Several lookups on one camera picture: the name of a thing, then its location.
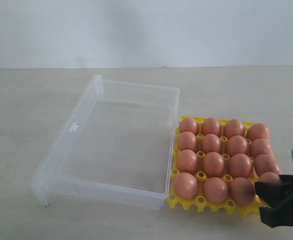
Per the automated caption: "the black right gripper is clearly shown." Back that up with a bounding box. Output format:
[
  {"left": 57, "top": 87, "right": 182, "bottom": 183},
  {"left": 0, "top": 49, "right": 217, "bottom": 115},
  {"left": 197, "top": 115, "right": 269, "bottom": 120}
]
[{"left": 254, "top": 174, "right": 293, "bottom": 228}]

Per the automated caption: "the brown egg second row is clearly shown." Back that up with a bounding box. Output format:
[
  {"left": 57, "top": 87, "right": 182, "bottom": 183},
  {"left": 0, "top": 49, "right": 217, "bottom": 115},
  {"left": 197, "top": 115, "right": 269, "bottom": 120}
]
[{"left": 229, "top": 177, "right": 256, "bottom": 206}]

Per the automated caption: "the brown egg column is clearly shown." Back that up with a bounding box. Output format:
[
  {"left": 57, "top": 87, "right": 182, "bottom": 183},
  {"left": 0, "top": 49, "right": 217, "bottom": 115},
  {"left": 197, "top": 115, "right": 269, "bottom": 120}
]
[
  {"left": 228, "top": 153, "right": 253, "bottom": 179},
  {"left": 249, "top": 138, "right": 273, "bottom": 158},
  {"left": 225, "top": 135, "right": 249, "bottom": 157},
  {"left": 254, "top": 154, "right": 282, "bottom": 177}
]

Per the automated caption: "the brown egg corner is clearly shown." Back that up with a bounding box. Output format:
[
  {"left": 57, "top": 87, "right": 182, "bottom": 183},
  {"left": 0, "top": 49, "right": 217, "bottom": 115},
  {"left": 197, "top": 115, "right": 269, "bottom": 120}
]
[{"left": 258, "top": 172, "right": 282, "bottom": 185}]

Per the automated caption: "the yellow plastic egg tray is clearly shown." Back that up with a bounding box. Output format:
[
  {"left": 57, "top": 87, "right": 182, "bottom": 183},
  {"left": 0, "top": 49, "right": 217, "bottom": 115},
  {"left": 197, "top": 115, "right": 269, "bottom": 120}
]
[{"left": 166, "top": 116, "right": 267, "bottom": 217}]

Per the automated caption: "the clear plastic bin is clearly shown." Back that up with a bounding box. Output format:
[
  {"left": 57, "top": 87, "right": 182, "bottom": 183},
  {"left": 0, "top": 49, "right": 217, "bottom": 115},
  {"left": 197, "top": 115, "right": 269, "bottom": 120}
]
[{"left": 32, "top": 75, "right": 180, "bottom": 210}]

